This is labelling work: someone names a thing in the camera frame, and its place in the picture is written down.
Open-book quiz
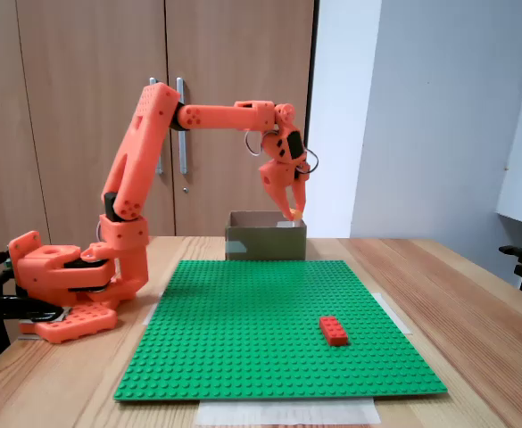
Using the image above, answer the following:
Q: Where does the cardboard box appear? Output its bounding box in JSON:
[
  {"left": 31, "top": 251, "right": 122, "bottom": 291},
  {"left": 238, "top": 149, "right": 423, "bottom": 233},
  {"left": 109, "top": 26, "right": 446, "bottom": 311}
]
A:
[{"left": 224, "top": 210, "right": 309, "bottom": 262}]

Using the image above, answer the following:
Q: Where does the red lego block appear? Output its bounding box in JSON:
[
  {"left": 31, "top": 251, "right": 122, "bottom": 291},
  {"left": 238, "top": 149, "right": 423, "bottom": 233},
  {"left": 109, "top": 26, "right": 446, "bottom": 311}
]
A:
[{"left": 319, "top": 316, "right": 350, "bottom": 348}]

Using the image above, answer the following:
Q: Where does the green lego baseplate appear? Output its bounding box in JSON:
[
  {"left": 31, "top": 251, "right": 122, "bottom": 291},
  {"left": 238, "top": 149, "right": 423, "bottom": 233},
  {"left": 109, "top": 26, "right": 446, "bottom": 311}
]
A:
[{"left": 112, "top": 259, "right": 448, "bottom": 402}]

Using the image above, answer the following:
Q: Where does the narrow masking tape strip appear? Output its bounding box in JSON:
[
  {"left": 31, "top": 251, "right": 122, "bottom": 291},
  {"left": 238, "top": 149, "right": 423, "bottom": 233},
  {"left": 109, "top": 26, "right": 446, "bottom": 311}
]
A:
[
  {"left": 142, "top": 290, "right": 166, "bottom": 326},
  {"left": 376, "top": 292, "right": 412, "bottom": 336}
]

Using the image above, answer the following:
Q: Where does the wide masking tape strip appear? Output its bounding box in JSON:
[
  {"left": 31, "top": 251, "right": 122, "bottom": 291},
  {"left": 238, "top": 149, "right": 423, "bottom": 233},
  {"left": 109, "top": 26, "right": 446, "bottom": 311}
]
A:
[{"left": 196, "top": 398, "right": 382, "bottom": 427}]

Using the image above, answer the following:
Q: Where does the wooden cabinet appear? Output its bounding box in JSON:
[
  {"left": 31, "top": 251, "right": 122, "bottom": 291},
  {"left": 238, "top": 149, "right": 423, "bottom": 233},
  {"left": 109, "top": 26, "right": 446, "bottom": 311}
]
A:
[{"left": 0, "top": 0, "right": 320, "bottom": 286}]

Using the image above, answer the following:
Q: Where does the black table clamp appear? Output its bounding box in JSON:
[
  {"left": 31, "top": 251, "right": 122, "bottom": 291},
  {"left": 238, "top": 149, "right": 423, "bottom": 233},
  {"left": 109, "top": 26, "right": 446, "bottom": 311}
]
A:
[{"left": 0, "top": 294, "right": 68, "bottom": 375}]

